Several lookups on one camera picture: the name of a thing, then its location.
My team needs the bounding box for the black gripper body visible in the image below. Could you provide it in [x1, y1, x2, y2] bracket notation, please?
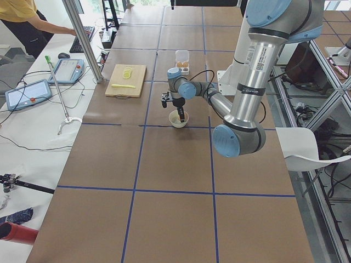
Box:
[172, 97, 185, 108]

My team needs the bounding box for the clear plastic egg box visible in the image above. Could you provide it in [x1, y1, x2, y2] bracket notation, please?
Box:
[175, 50, 190, 76]

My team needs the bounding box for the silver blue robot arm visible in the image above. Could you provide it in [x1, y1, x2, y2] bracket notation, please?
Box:
[161, 1, 324, 157]

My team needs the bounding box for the white bowl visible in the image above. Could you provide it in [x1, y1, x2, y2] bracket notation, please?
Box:
[168, 110, 189, 128]

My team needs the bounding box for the bamboo cutting board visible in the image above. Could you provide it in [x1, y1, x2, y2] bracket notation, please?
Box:
[105, 64, 146, 98]

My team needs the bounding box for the lemon slice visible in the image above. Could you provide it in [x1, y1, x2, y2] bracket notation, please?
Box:
[122, 66, 133, 79]

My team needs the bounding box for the yellow plastic knife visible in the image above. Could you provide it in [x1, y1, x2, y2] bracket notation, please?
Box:
[111, 84, 136, 88]

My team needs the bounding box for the teach pendant tablet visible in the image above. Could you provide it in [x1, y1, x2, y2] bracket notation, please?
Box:
[53, 59, 84, 85]
[5, 79, 52, 111]

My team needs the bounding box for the black keyboard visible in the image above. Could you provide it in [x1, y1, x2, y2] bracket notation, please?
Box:
[69, 26, 95, 54]

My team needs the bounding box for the white chair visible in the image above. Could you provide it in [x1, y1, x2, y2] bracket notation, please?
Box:
[276, 127, 350, 171]

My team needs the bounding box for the black computer mouse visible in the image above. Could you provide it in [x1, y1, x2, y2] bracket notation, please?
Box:
[58, 53, 70, 59]

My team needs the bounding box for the person in yellow shirt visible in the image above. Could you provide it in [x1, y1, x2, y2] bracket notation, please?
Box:
[1, 0, 76, 58]

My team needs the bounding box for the red cylinder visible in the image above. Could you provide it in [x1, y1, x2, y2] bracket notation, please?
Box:
[1, 222, 38, 245]

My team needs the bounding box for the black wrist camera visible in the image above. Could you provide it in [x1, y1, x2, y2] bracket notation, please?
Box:
[161, 92, 173, 108]

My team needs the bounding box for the grabber stick with green handle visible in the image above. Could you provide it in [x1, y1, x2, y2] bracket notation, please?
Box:
[45, 55, 82, 135]

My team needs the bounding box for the aluminium frame post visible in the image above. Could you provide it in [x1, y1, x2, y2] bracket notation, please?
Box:
[63, 0, 103, 83]

